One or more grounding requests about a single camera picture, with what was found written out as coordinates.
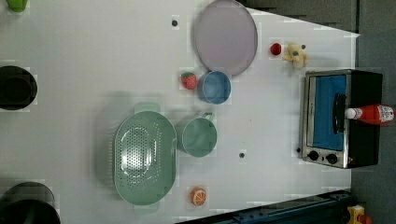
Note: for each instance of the red plush ketchup bottle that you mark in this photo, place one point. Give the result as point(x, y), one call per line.
point(372, 114)

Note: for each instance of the silver toaster oven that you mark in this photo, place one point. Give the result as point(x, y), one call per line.
point(328, 137)

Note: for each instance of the green mug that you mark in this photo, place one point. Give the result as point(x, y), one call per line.
point(197, 136)

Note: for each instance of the blue bowl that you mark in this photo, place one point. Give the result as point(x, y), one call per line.
point(214, 88)

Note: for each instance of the green oval colander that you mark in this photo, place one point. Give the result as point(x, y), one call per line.
point(145, 163)

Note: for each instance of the grey round plate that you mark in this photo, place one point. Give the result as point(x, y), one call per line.
point(226, 37)

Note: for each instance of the orange slice toy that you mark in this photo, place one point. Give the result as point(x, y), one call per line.
point(198, 196)

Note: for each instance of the small red plush strawberry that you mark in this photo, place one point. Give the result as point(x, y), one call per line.
point(276, 49)

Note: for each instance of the yellow plush toy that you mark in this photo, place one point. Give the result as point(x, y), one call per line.
point(295, 54)

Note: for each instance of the black round base upper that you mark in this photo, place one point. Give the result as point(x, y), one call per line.
point(18, 88)

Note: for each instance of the black round base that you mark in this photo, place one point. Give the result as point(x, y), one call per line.
point(29, 203)
point(18, 88)

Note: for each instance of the black round base lower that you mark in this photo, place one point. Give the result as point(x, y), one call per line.
point(29, 203)

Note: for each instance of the green object at corner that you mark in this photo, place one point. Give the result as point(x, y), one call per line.
point(17, 5)

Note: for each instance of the blue metal frame rail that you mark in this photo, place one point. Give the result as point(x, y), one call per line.
point(326, 208)

